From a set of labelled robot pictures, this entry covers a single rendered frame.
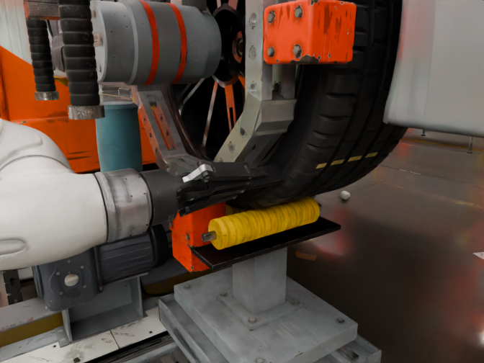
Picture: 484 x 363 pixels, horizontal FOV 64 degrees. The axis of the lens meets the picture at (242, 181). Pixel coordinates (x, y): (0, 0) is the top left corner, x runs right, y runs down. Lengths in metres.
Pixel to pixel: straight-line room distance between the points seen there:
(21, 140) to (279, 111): 0.35
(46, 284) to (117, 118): 0.45
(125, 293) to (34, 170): 0.85
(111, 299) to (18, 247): 0.85
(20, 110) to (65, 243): 0.72
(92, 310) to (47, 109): 0.60
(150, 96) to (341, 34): 0.59
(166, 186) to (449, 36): 0.37
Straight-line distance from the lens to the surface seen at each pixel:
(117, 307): 1.32
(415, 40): 0.49
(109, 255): 1.08
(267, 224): 0.75
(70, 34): 0.52
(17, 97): 1.15
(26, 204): 0.47
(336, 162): 0.65
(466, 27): 0.47
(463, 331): 1.50
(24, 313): 1.33
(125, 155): 0.82
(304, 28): 0.47
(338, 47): 0.49
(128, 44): 0.67
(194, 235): 0.78
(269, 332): 0.95
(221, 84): 0.83
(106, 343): 1.21
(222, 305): 1.04
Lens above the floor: 0.81
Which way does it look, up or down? 17 degrees down
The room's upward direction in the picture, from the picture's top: straight up
